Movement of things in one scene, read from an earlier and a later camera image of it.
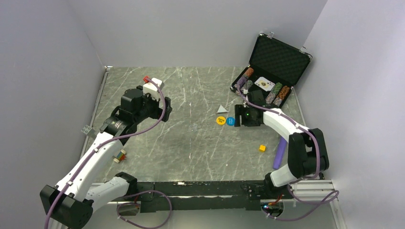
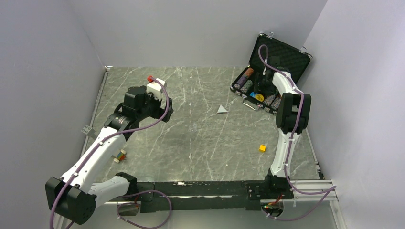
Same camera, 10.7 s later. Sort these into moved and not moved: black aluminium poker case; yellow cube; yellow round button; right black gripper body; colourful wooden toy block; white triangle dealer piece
Moved: right black gripper body; yellow round button
Not moved: colourful wooden toy block; yellow cube; white triangle dealer piece; black aluminium poker case
